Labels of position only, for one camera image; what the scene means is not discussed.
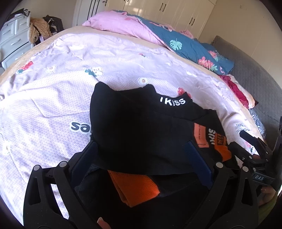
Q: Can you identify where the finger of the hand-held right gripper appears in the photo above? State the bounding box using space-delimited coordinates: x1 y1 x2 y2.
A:
240 130 268 154
229 141 254 162

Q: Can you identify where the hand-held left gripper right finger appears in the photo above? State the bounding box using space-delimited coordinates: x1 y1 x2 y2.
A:
185 141 258 229

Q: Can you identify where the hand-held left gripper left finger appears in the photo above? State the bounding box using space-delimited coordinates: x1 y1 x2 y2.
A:
23 141 104 229

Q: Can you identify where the black sweater with orange cuffs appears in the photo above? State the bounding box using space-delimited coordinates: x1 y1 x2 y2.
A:
74 81 239 229

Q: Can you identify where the person's right forearm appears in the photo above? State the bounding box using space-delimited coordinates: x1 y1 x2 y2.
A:
259 197 282 213

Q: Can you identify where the person's right hand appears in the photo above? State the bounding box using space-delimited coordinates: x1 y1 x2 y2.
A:
258 186 277 207

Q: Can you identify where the person's left hand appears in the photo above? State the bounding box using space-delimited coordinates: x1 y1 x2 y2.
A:
97 217 114 229

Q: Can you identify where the dark patterned pillow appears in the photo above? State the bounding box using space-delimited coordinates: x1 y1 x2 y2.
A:
249 108 267 138

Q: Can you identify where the red floral pillow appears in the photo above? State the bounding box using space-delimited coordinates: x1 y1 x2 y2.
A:
218 74 259 109

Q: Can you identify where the grey padded headboard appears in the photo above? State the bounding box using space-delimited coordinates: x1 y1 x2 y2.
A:
210 35 282 137

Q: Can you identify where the lilac printed bedsheet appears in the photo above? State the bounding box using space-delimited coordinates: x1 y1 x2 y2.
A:
0 26 265 225

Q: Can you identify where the blue floral quilt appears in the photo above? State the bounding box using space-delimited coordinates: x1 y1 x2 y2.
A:
137 15 234 74

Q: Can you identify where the brown cloth pile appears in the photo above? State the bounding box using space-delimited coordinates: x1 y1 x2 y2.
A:
30 18 53 43

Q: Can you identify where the black bag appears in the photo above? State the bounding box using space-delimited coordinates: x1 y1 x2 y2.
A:
43 15 65 33

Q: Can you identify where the pink pillow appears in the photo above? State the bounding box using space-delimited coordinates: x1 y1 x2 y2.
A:
82 11 168 47

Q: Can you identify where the white drawer cabinet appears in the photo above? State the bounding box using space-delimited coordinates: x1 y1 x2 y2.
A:
0 13 33 69

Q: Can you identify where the white wardrobe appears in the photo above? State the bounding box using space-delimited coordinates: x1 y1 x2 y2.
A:
103 0 215 40

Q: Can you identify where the white door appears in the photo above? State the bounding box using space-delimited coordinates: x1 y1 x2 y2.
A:
74 0 104 26

